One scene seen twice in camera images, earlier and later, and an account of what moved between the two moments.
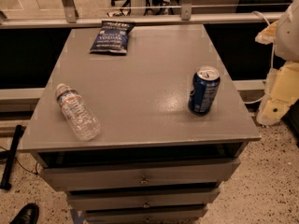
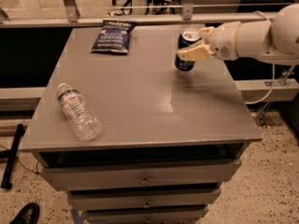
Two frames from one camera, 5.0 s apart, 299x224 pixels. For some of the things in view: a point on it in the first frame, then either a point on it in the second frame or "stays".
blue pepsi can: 204,90 → 185,38
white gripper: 288,32 → 221,41
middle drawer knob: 146,205 stays
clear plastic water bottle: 80,119 stays
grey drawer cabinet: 152,161 stays
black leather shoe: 29,215 stays
